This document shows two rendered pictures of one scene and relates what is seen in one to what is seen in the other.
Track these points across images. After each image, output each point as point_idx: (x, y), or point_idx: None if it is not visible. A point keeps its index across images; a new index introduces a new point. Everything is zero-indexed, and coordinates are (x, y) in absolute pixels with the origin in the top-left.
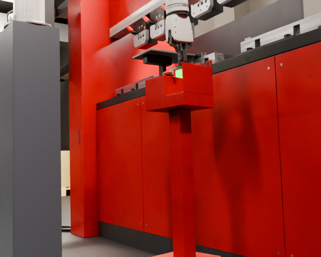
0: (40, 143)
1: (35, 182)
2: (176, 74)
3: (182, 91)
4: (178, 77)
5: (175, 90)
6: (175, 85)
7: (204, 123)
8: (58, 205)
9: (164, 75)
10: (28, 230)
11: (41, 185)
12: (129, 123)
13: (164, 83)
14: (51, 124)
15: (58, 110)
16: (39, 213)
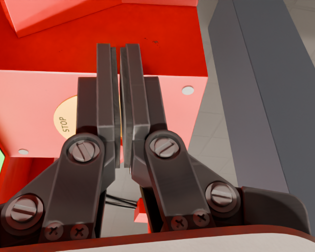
0: (303, 125)
1: (291, 77)
2: None
3: (72, 22)
4: (93, 72)
5: (123, 23)
6: (121, 38)
7: None
8: (251, 47)
9: (204, 74)
10: (283, 34)
11: (283, 72)
12: None
13: (201, 45)
14: (295, 153)
15: (289, 176)
16: (274, 45)
